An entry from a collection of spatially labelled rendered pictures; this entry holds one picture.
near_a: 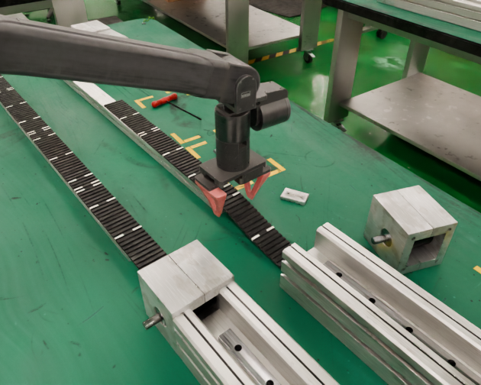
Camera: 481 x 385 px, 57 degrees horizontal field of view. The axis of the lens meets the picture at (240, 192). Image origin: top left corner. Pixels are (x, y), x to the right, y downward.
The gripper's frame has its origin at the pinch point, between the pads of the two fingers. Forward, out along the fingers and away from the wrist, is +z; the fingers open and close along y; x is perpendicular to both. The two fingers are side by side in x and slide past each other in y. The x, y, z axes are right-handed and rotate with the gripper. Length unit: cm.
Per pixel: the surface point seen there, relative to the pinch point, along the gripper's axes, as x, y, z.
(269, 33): 193, 186, 59
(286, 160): 7.1, 20.5, 3.1
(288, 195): -2.8, 11.7, 2.3
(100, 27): 89, 16, -6
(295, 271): -20.9, -5.0, -3.1
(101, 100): 54, -1, 0
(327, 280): -26.1, -4.3, -5.4
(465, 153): 17, 148, 59
